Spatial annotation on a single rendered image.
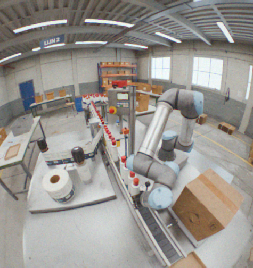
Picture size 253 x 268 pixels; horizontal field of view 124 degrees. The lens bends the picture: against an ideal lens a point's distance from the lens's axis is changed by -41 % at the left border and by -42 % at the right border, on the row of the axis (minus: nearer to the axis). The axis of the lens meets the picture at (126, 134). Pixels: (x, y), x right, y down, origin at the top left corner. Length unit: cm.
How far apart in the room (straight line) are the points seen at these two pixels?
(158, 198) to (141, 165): 16
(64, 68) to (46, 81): 141
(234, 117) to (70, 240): 598
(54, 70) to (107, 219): 809
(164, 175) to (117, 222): 47
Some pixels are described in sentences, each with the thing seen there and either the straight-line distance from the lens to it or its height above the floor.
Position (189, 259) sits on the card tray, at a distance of 82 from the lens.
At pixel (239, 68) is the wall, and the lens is 583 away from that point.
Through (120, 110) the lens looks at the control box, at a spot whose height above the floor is 133.
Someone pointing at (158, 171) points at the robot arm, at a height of 125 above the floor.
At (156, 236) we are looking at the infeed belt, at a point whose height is 88.
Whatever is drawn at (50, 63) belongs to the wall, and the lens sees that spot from 834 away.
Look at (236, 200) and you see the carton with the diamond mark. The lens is 72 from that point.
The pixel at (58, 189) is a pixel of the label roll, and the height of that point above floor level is 102.
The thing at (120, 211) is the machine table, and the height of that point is 83.
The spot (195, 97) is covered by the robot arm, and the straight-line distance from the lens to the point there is 59.
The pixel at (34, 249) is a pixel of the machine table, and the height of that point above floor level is 83.
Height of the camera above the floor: 158
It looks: 30 degrees down
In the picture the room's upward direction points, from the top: 1 degrees counter-clockwise
